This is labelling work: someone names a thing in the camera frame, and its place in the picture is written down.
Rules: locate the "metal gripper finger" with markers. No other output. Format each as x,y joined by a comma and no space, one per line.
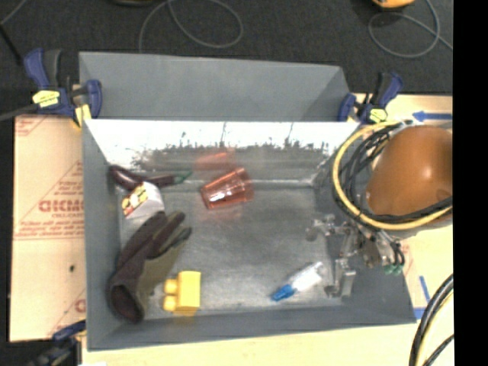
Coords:
327,230
344,280

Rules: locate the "white tube with blue cap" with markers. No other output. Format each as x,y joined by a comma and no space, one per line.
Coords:
305,280

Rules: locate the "grey metal bin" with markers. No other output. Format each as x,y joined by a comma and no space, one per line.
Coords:
244,254

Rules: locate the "clear red plastic cup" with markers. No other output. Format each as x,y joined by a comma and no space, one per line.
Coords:
228,190

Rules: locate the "yellow toy building block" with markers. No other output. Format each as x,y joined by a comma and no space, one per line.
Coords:
187,293

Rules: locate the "white packet with colourful print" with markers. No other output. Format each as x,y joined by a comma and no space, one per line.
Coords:
143,201

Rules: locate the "dark brown glove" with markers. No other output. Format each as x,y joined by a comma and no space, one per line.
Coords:
137,265

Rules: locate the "dark purple sunglasses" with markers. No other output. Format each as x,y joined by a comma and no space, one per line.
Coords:
127,178

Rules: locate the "brown cardboard board red print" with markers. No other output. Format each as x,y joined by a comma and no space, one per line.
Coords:
45,212

